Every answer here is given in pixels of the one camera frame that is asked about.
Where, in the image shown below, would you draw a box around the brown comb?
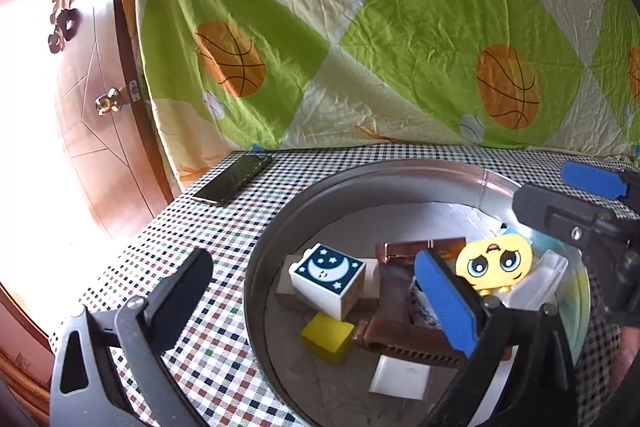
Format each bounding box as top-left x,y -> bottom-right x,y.
352,263 -> 466,370

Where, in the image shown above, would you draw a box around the hanging door ornament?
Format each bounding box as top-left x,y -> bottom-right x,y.
47,0 -> 82,54

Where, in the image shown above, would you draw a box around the copper brown block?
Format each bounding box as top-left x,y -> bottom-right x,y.
375,237 -> 468,265

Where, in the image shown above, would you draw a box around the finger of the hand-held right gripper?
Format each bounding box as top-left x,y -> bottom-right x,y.
561,161 -> 640,208
511,184 -> 627,253

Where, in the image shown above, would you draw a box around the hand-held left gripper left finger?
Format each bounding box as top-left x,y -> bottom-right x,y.
47,248 -> 215,427

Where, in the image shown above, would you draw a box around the brass door knob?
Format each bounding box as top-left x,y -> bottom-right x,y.
95,88 -> 123,116

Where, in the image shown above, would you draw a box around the yellow face toy block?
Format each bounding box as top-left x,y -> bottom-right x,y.
455,234 -> 537,297

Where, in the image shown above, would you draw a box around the checkered bed sheet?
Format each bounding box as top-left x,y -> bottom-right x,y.
50,144 -> 640,427

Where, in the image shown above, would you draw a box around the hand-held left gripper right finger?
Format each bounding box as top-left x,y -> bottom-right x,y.
414,248 -> 581,427

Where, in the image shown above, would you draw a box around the plain yellow block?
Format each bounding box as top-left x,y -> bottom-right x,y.
300,311 -> 356,365

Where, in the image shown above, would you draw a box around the basketball print blanket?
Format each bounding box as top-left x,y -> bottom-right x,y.
117,0 -> 640,188

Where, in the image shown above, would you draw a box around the brown door frame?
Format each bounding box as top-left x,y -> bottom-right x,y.
112,0 -> 176,208

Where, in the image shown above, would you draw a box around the brown wooden door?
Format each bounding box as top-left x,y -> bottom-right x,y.
0,0 -> 173,248

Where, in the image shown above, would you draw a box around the white charger plug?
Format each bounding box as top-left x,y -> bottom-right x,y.
369,354 -> 432,413

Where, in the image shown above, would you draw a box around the white box green label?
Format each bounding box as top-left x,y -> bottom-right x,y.
510,249 -> 571,310

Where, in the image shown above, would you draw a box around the white moon print block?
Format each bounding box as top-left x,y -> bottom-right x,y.
288,243 -> 366,323

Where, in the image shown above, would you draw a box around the person's right hand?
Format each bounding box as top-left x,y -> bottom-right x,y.
612,326 -> 640,388

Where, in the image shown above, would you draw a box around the round metal tin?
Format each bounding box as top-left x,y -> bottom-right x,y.
244,158 -> 593,427

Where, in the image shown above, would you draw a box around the black smartphone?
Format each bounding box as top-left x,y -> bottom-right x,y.
192,153 -> 273,208

